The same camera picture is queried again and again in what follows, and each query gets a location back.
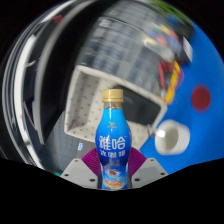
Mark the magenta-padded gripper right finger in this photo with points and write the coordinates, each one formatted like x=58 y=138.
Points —
x=150 y=173

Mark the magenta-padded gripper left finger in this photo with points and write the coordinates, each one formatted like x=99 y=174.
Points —
x=79 y=173

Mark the blue drink bottle gold cap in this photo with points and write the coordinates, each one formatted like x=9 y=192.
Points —
x=112 y=146

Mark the dark grey upright box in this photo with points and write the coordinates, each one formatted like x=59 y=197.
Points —
x=75 y=153

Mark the grey dotted felt tray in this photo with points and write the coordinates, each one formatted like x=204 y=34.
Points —
x=83 y=110

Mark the flat round red coaster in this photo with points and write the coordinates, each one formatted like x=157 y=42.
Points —
x=201 y=97

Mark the black overhead shelf unit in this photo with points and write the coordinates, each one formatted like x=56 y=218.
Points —
x=20 y=100

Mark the yellow multimeter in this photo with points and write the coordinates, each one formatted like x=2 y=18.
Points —
x=173 y=80

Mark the clear organizer colourful parts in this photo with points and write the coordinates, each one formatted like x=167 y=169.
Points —
x=163 y=36

